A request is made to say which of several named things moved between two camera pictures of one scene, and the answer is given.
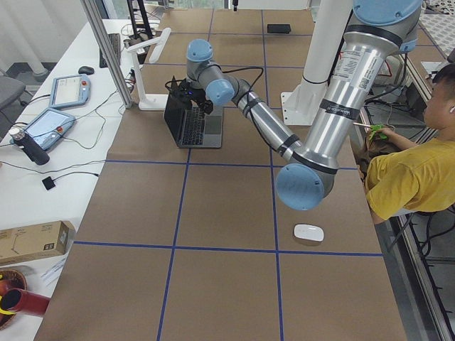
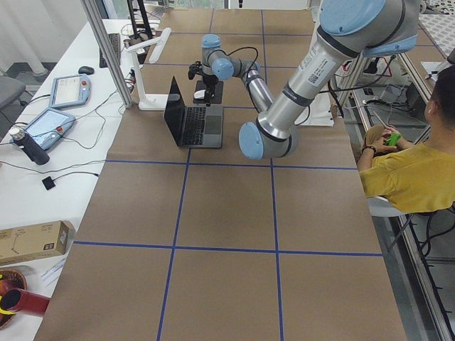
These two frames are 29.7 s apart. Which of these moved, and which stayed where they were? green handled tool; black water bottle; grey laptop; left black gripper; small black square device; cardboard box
Moved: green handled tool; left black gripper
Stayed: small black square device; grey laptop; cardboard box; black water bottle
